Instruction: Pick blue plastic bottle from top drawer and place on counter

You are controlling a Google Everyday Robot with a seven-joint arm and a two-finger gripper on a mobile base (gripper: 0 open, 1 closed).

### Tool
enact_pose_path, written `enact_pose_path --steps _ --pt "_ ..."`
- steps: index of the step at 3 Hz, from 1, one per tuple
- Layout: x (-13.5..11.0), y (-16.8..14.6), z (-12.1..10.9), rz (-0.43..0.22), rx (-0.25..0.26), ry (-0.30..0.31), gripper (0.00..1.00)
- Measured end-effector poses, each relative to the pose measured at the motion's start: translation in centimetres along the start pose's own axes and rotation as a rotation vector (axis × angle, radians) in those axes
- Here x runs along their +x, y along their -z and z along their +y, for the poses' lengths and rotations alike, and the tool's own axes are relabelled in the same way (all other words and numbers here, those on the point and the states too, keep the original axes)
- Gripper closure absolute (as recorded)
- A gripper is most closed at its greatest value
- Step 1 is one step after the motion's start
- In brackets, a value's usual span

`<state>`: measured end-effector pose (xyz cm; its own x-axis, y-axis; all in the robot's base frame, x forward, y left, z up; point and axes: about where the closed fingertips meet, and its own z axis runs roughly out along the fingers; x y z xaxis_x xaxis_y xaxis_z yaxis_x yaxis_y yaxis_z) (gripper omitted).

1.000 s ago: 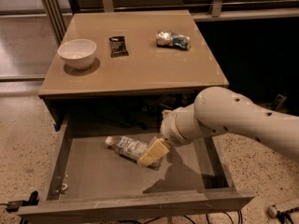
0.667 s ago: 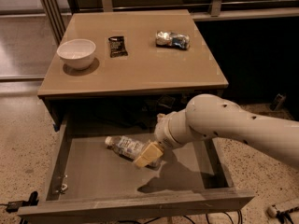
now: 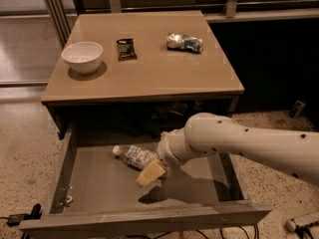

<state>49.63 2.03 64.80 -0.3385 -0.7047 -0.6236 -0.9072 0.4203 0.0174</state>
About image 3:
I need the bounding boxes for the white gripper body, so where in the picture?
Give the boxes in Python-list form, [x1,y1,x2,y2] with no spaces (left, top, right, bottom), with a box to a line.
[157,128,199,167]

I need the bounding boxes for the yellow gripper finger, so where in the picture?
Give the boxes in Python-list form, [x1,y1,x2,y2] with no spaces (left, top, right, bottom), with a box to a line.
[137,160,166,186]

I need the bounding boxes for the open grey top drawer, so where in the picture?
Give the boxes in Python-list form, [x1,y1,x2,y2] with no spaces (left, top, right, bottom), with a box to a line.
[19,119,271,239]

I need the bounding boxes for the silver crumpled chip bag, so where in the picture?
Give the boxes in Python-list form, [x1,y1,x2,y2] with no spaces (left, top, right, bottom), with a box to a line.
[166,33,203,54]

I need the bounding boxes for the black power adapter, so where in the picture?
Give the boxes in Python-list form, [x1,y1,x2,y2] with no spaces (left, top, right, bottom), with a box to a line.
[7,204,42,227]

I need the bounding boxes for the small dark floor object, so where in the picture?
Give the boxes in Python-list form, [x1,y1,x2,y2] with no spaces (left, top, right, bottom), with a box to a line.
[288,100,306,119]

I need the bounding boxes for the white ceramic bowl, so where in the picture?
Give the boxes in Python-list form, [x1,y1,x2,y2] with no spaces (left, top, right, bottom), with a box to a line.
[62,42,104,75]

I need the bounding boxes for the black snack packet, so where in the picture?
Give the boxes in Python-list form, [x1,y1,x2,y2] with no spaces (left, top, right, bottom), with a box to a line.
[117,39,138,62]

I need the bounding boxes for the black floor cables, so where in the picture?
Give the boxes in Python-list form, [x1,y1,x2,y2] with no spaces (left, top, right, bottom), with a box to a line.
[126,224,260,239]

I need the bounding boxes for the clear blue-labelled plastic bottle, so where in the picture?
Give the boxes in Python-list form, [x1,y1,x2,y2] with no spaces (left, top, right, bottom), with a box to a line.
[113,144,160,170]

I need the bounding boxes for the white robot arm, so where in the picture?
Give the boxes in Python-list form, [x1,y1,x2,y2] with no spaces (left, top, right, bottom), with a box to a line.
[137,113,319,186]

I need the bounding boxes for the grey-brown cabinet counter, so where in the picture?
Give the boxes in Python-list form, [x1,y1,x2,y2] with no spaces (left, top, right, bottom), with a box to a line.
[42,11,244,133]

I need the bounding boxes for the white power strip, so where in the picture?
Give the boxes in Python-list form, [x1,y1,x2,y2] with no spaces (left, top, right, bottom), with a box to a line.
[284,211,319,233]

